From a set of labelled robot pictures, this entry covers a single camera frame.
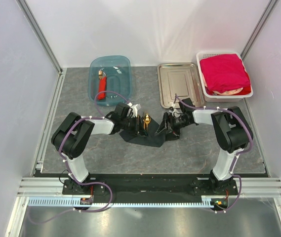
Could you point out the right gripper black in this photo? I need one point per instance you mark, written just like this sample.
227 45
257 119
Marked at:
169 118

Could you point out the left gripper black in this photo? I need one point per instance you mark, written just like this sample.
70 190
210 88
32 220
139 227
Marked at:
138 127

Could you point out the black paper napkin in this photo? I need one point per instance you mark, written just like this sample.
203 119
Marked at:
151 139

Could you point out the gold spoon green handle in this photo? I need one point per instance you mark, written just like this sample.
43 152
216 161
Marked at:
147 121

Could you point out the gold fork green handle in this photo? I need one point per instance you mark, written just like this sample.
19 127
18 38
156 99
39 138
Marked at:
143 121

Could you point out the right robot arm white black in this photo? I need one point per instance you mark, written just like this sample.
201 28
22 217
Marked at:
233 134

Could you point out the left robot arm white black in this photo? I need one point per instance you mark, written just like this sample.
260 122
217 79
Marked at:
71 137

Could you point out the red rolled napkin with cutlery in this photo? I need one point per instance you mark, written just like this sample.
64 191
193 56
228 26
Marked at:
102 85

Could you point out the stainless steel tray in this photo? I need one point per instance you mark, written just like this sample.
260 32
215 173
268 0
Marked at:
182 80

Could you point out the white plastic basket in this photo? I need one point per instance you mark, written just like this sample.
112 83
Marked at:
217 98

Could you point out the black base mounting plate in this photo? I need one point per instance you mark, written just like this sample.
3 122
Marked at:
149 188

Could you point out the blue transparent plastic container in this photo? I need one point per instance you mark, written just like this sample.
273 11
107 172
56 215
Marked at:
119 79

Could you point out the red folded cloth stack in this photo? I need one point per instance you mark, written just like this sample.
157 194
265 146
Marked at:
225 74

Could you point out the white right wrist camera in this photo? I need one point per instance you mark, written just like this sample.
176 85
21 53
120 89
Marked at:
174 112

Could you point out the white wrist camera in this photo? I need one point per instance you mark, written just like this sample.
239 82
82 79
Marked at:
133 110
174 112

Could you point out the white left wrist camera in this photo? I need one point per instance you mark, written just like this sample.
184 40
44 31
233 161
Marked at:
133 110

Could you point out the aluminium frame rail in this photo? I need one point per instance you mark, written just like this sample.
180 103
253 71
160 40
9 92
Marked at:
52 187

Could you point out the slotted grey cable duct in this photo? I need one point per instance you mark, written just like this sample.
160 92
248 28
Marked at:
79 202

